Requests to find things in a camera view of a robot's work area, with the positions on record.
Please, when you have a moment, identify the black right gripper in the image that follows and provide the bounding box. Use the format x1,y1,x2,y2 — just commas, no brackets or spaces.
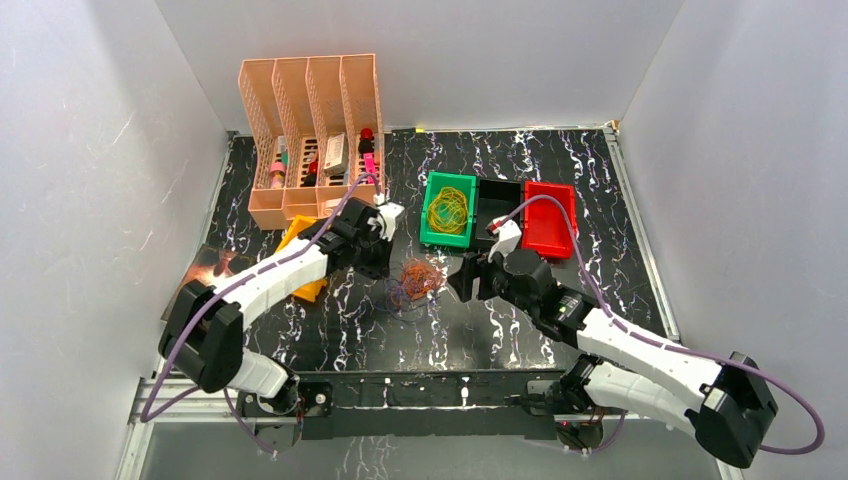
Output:
446,241,537,318

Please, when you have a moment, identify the orange cable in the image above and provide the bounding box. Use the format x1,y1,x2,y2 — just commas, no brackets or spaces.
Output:
400,258,444,303

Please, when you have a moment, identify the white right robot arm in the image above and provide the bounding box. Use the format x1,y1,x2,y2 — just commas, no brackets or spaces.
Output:
447,249,778,468

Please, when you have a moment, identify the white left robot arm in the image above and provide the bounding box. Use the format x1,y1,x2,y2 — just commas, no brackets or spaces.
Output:
159,196,405,416

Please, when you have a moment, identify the yellow plastic bin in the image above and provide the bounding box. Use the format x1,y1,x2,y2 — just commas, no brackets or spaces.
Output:
275,215,328,303

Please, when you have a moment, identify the black plastic bin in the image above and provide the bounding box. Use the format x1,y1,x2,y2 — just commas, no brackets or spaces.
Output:
469,177,524,249

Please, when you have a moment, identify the red plastic bin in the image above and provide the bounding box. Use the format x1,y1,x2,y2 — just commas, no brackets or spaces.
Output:
521,181,577,259

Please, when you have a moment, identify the white box in organizer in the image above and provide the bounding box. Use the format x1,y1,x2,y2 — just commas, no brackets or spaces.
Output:
323,133,349,176

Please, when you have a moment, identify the pink highlighter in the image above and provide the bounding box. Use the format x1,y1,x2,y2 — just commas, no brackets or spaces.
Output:
362,152,378,185

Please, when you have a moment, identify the green plastic bin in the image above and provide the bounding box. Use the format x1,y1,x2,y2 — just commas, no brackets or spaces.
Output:
419,171,477,249

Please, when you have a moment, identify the red black stamp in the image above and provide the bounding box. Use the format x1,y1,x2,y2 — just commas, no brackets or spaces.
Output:
357,128,375,156

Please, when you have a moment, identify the peach desk file organizer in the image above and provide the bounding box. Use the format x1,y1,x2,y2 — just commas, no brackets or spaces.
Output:
238,53,385,230

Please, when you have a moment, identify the dark illustrated book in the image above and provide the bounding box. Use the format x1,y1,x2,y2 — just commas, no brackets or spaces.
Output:
161,244,254,322

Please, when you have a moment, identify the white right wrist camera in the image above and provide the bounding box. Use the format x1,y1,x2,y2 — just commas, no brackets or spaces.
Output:
487,216,522,263

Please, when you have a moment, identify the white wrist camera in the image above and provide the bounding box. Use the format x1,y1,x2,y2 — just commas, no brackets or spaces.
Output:
369,193,406,241
487,216,522,263

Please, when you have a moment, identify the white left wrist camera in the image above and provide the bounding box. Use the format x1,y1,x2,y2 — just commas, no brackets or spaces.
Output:
369,193,406,241

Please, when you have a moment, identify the yellow cable coil in bin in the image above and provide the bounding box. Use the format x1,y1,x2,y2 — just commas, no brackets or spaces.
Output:
427,187,470,236

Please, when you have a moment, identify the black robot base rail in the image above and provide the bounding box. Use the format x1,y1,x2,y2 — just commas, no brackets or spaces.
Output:
235,360,631,458

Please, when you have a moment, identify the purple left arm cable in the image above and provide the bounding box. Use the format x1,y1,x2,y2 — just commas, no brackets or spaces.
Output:
139,173,386,424

